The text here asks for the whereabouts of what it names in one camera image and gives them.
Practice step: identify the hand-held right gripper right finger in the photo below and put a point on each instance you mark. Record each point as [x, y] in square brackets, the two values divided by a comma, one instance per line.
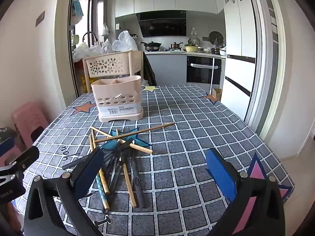
[219, 174]

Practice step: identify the blue and white hanging bag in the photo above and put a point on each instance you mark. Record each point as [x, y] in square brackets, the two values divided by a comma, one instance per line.
[77, 9]

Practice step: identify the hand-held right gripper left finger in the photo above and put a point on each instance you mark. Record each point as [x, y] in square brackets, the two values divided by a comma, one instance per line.
[88, 174]

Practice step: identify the yellow bowl of greens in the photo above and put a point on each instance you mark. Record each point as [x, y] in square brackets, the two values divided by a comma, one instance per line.
[190, 48]

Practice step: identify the beige plastic utensil holder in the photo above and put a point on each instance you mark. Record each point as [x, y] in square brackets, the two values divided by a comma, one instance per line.
[118, 95]

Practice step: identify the black wok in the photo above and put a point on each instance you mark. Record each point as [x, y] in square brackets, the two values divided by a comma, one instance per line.
[151, 46]

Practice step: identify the bunch of wooden chopsticks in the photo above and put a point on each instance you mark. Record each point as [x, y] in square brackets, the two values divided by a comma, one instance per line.
[145, 150]

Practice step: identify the white wall hanger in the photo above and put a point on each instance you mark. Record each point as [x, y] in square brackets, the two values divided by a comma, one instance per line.
[193, 31]

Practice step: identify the dark bag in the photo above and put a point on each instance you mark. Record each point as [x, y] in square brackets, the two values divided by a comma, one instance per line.
[8, 132]

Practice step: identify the blue checked tablecloth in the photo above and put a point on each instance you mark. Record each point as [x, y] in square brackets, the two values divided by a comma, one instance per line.
[184, 140]

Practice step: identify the black kitchen faucet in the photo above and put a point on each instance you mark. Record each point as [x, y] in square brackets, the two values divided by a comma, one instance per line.
[89, 33]

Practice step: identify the white refrigerator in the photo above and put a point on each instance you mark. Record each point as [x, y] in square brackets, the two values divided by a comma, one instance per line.
[236, 41]

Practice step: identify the blue paper star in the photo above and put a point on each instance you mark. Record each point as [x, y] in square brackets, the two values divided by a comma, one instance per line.
[140, 141]

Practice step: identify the black built-in oven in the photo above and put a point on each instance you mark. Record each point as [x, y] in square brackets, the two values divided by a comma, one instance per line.
[203, 73]

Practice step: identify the pink paper star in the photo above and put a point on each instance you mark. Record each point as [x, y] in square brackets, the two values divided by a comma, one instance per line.
[256, 169]

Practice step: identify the yellow paper star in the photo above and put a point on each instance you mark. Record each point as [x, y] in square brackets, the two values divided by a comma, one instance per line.
[149, 88]

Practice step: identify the beige plastic storage cart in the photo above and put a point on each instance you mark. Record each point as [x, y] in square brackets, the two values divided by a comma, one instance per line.
[110, 64]

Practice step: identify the black range hood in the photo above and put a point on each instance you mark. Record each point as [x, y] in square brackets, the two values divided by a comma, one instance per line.
[162, 24]

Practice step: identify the small hanging white plastic bag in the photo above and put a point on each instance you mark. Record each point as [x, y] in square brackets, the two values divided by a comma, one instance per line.
[103, 30]

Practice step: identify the grey wall switch panel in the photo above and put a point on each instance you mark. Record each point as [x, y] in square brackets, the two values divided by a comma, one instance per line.
[40, 19]

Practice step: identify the sliding door frame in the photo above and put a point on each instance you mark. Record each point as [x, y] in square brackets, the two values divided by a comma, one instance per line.
[268, 54]

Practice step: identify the black cloth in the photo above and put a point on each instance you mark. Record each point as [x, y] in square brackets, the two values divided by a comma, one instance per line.
[150, 71]

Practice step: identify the orange paper star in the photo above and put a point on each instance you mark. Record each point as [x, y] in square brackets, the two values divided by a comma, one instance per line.
[83, 108]
[210, 97]

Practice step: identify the white translucent plastic bag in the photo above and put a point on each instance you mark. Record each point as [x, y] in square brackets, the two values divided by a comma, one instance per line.
[126, 41]

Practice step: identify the pink plastic stool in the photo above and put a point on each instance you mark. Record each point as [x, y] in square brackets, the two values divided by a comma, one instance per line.
[29, 118]

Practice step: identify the pale green cup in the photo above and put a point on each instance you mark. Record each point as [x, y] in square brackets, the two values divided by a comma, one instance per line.
[75, 38]

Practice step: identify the brown cooking pot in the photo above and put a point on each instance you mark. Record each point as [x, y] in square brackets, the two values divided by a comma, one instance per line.
[175, 46]

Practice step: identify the small cardboard box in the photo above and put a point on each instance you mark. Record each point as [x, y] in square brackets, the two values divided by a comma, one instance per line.
[217, 93]

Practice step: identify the dark round strainer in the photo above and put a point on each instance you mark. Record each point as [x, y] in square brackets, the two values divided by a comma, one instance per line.
[215, 37]

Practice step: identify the clear plastic bag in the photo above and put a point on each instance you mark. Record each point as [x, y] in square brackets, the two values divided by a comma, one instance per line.
[103, 48]
[81, 51]

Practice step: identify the grey base cabinet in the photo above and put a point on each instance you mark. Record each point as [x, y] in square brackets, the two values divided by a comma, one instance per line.
[167, 68]

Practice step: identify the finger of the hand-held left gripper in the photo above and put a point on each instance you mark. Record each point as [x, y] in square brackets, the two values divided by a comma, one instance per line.
[24, 158]
[6, 146]

